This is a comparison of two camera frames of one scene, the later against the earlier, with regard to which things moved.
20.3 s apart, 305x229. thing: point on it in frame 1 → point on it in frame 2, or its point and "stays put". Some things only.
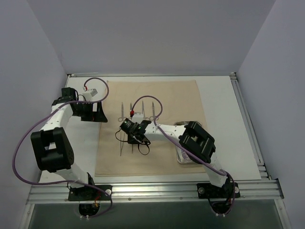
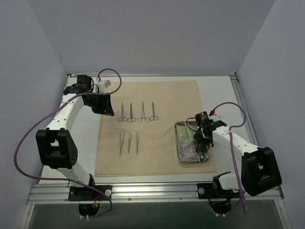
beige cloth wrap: [166, 102] stays put
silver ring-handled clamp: [151, 118] stays put
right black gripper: [132, 137] → [200, 136]
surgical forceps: [121, 146] stays put
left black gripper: [94, 112] → [102, 102]
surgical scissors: [120, 119] stays put
